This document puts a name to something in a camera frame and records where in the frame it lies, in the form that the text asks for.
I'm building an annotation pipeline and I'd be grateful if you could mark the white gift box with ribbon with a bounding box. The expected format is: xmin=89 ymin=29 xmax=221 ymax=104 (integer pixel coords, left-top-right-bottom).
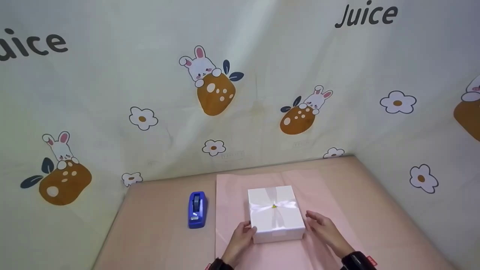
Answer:
xmin=247 ymin=185 xmax=306 ymax=245

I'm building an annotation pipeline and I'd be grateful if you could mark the pink wrapping paper sheet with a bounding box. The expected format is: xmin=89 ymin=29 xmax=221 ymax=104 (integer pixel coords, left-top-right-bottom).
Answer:
xmin=214 ymin=168 xmax=370 ymax=270

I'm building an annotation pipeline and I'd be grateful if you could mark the person's left hand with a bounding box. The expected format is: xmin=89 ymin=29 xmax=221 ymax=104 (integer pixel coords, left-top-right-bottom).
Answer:
xmin=221 ymin=221 xmax=258 ymax=267

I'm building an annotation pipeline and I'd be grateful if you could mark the person's right hand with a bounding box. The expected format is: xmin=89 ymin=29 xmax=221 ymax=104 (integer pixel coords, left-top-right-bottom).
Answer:
xmin=305 ymin=210 xmax=356 ymax=260

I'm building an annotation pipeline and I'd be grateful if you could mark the blue tape dispenser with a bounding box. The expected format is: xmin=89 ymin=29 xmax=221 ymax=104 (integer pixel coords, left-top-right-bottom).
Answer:
xmin=187 ymin=191 xmax=208 ymax=229

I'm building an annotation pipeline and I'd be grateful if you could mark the black wrist band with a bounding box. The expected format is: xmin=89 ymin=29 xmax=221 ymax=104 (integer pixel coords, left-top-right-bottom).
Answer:
xmin=205 ymin=257 xmax=236 ymax=270
xmin=339 ymin=251 xmax=378 ymax=270

